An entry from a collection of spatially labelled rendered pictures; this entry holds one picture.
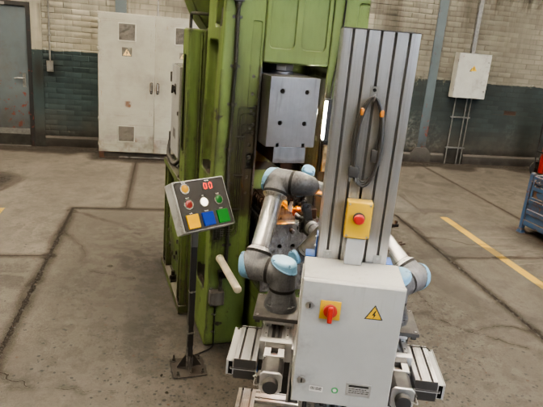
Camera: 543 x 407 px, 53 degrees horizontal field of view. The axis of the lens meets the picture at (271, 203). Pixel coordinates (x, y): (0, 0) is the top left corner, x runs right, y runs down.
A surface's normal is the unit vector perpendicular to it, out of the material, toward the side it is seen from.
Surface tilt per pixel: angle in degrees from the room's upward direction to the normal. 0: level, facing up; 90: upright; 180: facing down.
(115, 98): 90
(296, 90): 90
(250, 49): 90
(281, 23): 90
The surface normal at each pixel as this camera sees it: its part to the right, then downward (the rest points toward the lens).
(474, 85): 0.18, 0.30
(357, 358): -0.08, 0.29
